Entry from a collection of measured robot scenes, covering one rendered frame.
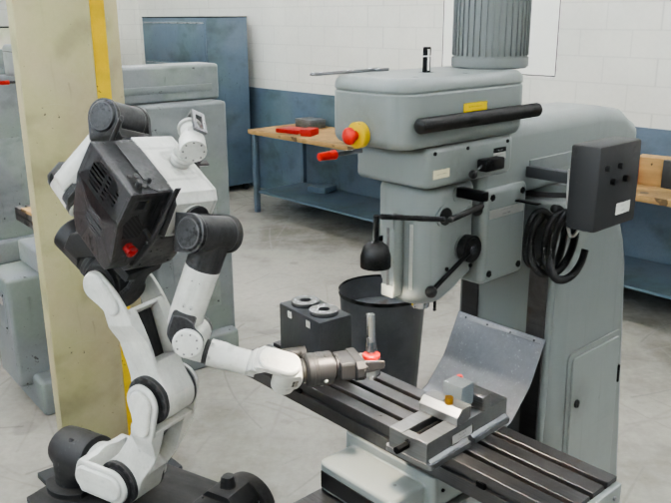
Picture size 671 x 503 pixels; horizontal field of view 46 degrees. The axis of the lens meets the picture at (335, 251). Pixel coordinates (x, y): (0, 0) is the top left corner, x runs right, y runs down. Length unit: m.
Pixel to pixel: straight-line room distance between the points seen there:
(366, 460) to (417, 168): 0.84
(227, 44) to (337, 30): 1.47
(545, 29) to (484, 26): 4.73
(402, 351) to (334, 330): 1.78
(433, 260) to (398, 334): 2.13
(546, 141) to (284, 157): 7.16
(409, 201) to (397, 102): 0.29
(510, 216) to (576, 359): 0.54
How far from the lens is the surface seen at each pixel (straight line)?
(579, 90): 6.65
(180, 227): 1.93
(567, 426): 2.53
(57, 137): 3.32
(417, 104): 1.78
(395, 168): 1.91
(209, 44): 9.13
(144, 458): 2.43
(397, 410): 2.25
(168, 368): 2.28
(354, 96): 1.85
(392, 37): 7.86
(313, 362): 2.04
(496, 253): 2.12
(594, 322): 2.52
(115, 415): 3.76
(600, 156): 1.96
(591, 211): 1.99
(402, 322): 4.06
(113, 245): 2.01
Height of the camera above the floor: 2.03
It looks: 17 degrees down
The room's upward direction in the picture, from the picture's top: straight up
